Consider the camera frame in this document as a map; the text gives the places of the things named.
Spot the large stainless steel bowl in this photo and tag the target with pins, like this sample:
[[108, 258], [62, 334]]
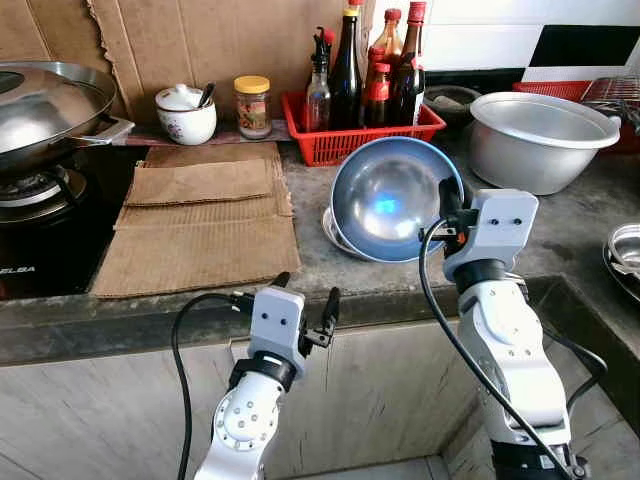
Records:
[[385, 200]]

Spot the stainless steel plate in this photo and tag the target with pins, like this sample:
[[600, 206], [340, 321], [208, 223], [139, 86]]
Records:
[[332, 232]]

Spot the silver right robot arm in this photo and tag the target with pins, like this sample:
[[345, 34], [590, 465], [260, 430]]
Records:
[[510, 350]]

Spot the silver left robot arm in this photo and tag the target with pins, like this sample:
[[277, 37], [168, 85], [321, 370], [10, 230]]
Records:
[[240, 425]]

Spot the large cardboard sheet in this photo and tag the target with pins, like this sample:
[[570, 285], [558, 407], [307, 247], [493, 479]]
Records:
[[200, 250]]

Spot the dark stone mortar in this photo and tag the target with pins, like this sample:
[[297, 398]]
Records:
[[452, 100]]

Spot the large aluminium pot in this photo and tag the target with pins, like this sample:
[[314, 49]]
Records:
[[540, 150]]

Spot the tall brown bottle red cap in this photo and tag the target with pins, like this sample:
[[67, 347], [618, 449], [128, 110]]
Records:
[[408, 85]]

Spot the short dark bottle red label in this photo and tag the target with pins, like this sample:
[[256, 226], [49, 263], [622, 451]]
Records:
[[378, 100]]

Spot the red plastic bottle basket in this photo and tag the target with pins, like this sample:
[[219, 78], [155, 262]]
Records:
[[340, 148]]

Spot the small cardboard sheet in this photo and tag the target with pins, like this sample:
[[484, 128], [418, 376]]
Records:
[[200, 183]]

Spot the red plastic rack basket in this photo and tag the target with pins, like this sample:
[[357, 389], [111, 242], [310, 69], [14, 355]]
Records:
[[540, 88]]

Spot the tall dark bottle yellow cap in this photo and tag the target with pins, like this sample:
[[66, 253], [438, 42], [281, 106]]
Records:
[[346, 90]]

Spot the clear glass bottle black spout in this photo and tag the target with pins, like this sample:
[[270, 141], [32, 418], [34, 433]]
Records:
[[318, 105]]

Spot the amber bottle red cap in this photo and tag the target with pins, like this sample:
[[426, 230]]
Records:
[[388, 40]]

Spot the glass jar yellow lid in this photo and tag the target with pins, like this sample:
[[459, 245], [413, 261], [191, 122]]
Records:
[[252, 110]]

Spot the small stainless steel bowl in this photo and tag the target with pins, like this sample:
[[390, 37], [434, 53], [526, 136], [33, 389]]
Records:
[[628, 245]]

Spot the shallow stainless steel dish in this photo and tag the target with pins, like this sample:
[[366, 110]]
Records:
[[622, 285]]

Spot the white ceramic lidded pot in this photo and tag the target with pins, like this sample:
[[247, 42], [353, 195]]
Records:
[[185, 122]]

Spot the black glass gas stove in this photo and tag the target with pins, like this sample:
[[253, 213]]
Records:
[[60, 250]]

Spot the gas stove burner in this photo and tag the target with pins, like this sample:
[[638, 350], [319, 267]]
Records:
[[25, 188]]

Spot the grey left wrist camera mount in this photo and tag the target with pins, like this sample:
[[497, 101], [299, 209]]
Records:
[[275, 320]]

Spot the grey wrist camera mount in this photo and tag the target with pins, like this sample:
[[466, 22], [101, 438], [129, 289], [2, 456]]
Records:
[[275, 320], [500, 225]]

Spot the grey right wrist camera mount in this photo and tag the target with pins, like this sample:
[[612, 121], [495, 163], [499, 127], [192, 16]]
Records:
[[500, 225]]

